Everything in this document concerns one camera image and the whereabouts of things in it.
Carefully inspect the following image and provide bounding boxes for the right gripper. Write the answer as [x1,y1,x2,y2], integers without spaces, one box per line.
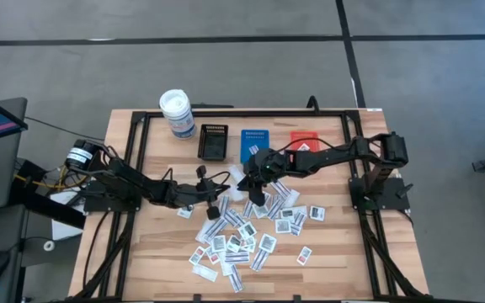
[236,146,290,208]

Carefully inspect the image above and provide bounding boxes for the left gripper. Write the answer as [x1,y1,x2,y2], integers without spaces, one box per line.
[168,164,232,221]

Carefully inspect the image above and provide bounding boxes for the blue plastic basket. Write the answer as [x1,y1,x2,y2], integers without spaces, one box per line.
[239,128,270,165]

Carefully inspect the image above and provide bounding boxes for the black plastic basket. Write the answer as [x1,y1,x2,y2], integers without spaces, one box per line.
[196,123,230,162]

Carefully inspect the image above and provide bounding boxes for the crumpled blue striped bandage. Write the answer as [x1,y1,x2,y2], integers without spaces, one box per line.
[250,250,269,272]
[229,264,244,294]

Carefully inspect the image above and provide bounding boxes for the orange plastic basket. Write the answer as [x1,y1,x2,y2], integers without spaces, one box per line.
[289,130,320,153]

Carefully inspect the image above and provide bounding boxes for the white wipes canister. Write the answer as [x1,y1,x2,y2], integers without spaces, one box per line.
[158,88,198,141]

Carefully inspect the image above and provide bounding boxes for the white paper sheet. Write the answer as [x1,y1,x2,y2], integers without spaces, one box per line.
[50,191,87,242]

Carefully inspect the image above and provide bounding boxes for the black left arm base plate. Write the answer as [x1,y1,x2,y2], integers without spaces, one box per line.
[83,179,142,214]

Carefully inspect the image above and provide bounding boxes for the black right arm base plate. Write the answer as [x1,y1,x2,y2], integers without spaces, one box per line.
[349,176,411,211]

